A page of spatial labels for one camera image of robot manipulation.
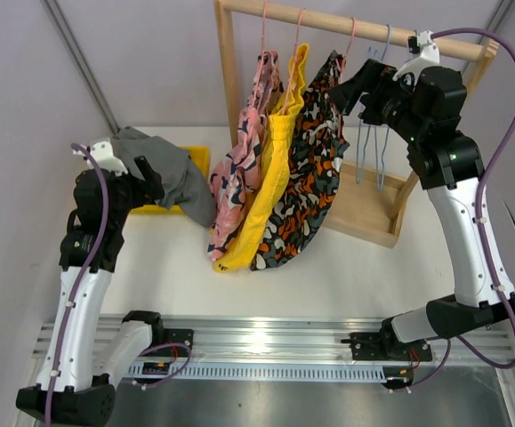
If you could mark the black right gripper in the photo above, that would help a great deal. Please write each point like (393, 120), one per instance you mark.
(374, 78)

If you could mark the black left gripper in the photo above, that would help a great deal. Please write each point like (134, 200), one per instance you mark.
(145, 191)

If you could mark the grey shorts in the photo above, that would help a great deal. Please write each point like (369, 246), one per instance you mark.
(183, 183)

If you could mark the pink hanger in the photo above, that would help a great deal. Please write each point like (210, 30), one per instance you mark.
(292, 69)
(348, 49)
(262, 88)

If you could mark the blue hanger with grey shorts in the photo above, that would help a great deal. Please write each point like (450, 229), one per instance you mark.
(361, 148)

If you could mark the orange camouflage shorts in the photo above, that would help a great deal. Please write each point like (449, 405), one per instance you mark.
(315, 160)

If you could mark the yellow shorts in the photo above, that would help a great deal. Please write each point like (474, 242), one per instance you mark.
(274, 173)

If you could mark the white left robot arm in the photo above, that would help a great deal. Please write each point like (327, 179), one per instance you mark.
(74, 387)

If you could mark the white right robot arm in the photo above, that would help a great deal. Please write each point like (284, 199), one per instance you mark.
(424, 111)

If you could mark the pink patterned shorts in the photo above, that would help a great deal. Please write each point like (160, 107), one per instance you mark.
(238, 176)

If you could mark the yellow plastic tray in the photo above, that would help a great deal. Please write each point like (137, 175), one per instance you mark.
(201, 157)

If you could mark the wooden clothes rack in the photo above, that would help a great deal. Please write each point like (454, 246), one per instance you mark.
(359, 210)

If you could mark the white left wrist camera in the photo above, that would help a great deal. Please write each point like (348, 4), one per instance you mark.
(103, 154)

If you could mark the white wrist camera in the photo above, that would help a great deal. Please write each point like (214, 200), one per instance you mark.
(425, 53)
(103, 154)

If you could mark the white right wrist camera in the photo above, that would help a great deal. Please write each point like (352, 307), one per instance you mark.
(425, 53)

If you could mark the aluminium corner post right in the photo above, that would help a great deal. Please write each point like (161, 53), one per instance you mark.
(500, 15)

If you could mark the aluminium corner post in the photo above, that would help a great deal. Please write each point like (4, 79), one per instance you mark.
(76, 53)
(500, 15)

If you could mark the aluminium corner post left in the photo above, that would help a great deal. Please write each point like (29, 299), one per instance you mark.
(76, 53)

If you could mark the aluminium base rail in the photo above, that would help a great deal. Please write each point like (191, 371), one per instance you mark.
(287, 349)

